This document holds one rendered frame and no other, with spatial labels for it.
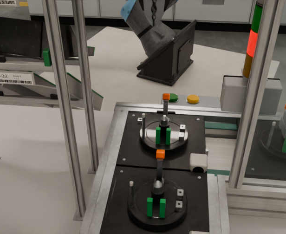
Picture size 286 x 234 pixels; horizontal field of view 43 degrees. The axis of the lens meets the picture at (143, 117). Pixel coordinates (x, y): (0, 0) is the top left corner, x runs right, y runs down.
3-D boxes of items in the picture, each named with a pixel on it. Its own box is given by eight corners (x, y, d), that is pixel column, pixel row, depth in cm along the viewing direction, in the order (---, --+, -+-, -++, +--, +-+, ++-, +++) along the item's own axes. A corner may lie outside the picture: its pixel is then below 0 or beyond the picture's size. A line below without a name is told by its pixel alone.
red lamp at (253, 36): (245, 47, 77) (249, 24, 74) (269, 48, 76) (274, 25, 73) (248, 58, 73) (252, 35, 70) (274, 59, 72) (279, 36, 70)
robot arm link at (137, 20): (135, 37, 158) (115, 11, 156) (160, 17, 157) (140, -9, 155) (137, 35, 146) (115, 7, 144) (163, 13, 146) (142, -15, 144)
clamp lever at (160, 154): (155, 178, 90) (156, 148, 88) (163, 178, 90) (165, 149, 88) (154, 184, 86) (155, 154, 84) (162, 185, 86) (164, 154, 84)
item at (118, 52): (107, 31, 199) (107, 26, 197) (278, 67, 168) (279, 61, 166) (20, 95, 149) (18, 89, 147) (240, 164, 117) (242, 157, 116)
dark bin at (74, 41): (50, 49, 103) (52, 22, 101) (94, 55, 100) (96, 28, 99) (-16, 51, 76) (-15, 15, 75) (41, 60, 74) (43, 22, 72)
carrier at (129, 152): (128, 116, 118) (127, 82, 110) (204, 121, 116) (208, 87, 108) (115, 170, 99) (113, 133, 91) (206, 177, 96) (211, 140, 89)
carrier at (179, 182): (115, 171, 98) (113, 134, 91) (206, 178, 96) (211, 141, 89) (96, 251, 79) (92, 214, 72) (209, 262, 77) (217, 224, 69)
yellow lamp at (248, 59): (241, 68, 80) (245, 47, 77) (264, 69, 79) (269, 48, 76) (243, 80, 76) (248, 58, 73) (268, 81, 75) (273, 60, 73)
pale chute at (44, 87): (61, 104, 117) (65, 90, 117) (100, 111, 114) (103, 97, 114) (14, 82, 89) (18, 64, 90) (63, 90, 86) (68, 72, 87)
